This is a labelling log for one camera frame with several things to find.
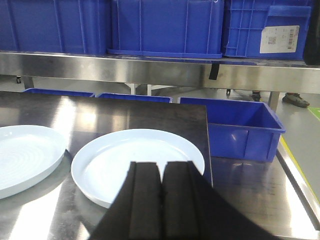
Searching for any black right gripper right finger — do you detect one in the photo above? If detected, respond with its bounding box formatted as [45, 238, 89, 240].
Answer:
[162, 161, 275, 240]

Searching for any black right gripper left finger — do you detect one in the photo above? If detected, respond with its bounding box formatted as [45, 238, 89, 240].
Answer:
[89, 162, 162, 240]

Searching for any light blue plate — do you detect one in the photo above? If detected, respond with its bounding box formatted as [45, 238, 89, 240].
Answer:
[70, 128, 205, 209]
[0, 125, 67, 199]

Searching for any stainless steel shelf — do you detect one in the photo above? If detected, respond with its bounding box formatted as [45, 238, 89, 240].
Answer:
[0, 52, 320, 94]

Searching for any middle blue shelf crate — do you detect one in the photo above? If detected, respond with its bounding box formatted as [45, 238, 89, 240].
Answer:
[107, 0, 225, 59]

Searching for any blue shelf crate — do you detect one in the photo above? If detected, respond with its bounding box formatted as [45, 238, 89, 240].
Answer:
[107, 0, 225, 59]
[221, 0, 315, 61]
[0, 0, 112, 55]

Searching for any left blue shelf crate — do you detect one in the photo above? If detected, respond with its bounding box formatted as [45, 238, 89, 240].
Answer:
[0, 0, 112, 55]

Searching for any right blue shelf crate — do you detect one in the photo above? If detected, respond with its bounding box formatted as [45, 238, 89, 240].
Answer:
[221, 0, 315, 61]

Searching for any blue floor bin right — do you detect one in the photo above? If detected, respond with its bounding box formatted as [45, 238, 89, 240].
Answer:
[179, 97, 286, 162]

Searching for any blue floor bin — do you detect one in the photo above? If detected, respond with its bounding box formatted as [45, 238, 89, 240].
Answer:
[23, 88, 96, 98]
[96, 92, 172, 103]
[179, 97, 286, 162]

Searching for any blue floor bin middle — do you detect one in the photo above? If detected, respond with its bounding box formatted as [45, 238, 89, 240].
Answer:
[96, 92, 172, 103]

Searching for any black tape strip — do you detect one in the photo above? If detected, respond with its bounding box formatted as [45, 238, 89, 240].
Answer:
[208, 63, 220, 81]

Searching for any person's shoe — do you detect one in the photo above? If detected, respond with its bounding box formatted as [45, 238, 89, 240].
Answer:
[282, 92, 310, 108]

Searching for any blue floor bin left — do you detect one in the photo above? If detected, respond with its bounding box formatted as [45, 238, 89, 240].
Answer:
[23, 88, 96, 98]

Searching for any white paper label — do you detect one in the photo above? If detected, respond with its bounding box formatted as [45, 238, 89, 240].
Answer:
[259, 25, 300, 54]

